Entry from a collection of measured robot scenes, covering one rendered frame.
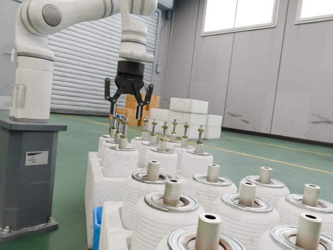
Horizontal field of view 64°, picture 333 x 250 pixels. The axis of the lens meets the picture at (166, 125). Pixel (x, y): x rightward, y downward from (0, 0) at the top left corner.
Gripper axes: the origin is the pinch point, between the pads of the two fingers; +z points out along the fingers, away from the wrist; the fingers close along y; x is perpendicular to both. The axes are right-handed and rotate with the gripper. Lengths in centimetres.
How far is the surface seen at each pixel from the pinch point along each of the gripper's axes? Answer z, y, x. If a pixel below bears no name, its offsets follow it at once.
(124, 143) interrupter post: 8.4, 0.0, 1.4
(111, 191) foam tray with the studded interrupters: 19.9, 3.4, 7.9
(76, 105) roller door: 15, 2, -565
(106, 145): 10.7, 3.3, -8.7
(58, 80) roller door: -36, 43, -543
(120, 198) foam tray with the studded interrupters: 21.8, 0.8, 8.0
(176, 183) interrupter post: 7.0, 0.9, 42.9
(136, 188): 10.9, 3.8, 33.2
